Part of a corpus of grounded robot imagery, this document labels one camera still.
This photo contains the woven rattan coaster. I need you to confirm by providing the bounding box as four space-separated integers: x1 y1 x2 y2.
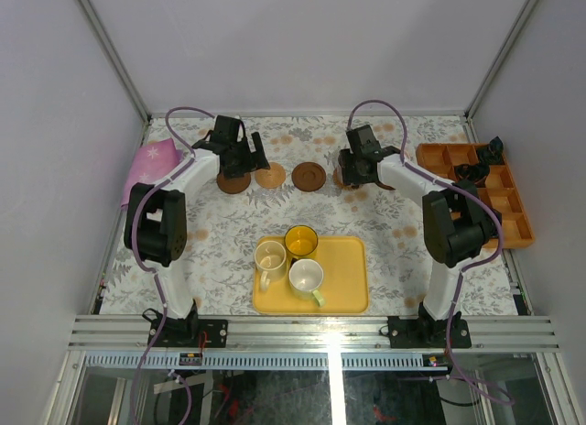
332 167 352 191
255 162 287 189

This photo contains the dark wooden coaster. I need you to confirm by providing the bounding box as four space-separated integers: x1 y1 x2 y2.
291 162 326 192
216 172 251 194
376 182 395 191

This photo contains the cream mug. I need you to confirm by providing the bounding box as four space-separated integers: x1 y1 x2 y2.
255 240 288 292

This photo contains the white green-handled mug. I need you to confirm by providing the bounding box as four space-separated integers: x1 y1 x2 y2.
288 259 326 308

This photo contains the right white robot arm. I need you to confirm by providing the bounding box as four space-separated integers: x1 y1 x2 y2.
338 125 505 347

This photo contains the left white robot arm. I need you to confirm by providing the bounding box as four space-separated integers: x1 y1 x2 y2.
124 115 269 347

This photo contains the yellow glass cup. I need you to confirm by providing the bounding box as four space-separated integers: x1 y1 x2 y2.
284 225 319 261

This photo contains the purple snowflake cloth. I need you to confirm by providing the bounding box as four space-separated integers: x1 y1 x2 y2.
121 138 180 208

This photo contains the orange compartment organizer tray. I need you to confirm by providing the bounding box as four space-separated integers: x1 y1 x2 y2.
416 143 535 249

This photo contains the yellow serving tray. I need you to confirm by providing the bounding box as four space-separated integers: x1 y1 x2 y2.
252 235 370 316

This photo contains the black item compartment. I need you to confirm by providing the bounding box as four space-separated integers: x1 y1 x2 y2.
454 163 490 188
476 136 505 166

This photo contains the black item top compartment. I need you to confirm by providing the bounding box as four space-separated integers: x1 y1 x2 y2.
476 136 505 166

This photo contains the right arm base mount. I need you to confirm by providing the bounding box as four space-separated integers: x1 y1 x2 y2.
387 303 472 349

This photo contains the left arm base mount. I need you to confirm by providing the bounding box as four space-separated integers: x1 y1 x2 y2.
153 305 229 350

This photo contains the aluminium frame rail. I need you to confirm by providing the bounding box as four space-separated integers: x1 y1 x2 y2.
68 315 561 354

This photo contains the blue slotted cable duct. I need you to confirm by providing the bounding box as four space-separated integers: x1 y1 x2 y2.
86 352 426 371

